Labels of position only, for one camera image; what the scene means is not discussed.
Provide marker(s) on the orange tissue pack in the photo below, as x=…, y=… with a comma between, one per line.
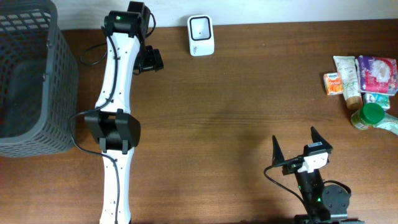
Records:
x=333, y=83

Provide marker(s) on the teal tissue pack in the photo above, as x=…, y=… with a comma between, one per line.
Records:
x=382, y=100

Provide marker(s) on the green lid glass jar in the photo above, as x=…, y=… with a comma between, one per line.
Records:
x=366, y=117

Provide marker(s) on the red purple pad package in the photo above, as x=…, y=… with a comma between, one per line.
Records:
x=377, y=75

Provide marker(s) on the white cream tube gold cap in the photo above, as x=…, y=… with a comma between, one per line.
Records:
x=346, y=67

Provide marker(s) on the mint green wipes packet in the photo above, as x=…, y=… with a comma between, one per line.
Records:
x=389, y=123

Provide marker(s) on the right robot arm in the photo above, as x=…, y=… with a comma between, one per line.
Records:
x=325, y=201

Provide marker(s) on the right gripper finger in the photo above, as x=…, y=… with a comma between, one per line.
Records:
x=317, y=139
x=277, y=155

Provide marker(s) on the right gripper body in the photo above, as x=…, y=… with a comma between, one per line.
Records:
x=291, y=168

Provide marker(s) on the white barcode scanner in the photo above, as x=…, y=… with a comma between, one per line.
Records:
x=201, y=36

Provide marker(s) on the grey plastic mesh basket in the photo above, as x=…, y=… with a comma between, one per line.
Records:
x=39, y=81

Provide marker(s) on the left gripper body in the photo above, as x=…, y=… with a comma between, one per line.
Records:
x=147, y=58

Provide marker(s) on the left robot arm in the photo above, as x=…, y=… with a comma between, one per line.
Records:
x=111, y=123

